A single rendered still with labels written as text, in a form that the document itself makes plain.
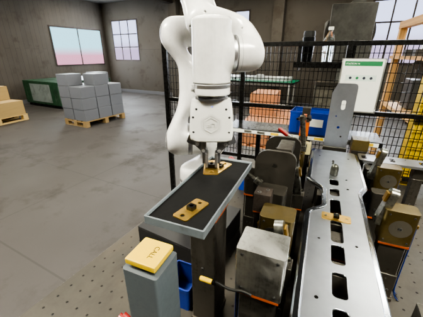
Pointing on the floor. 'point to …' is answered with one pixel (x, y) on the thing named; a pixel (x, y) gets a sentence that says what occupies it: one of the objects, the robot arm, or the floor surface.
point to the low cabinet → (43, 92)
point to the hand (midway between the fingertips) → (211, 158)
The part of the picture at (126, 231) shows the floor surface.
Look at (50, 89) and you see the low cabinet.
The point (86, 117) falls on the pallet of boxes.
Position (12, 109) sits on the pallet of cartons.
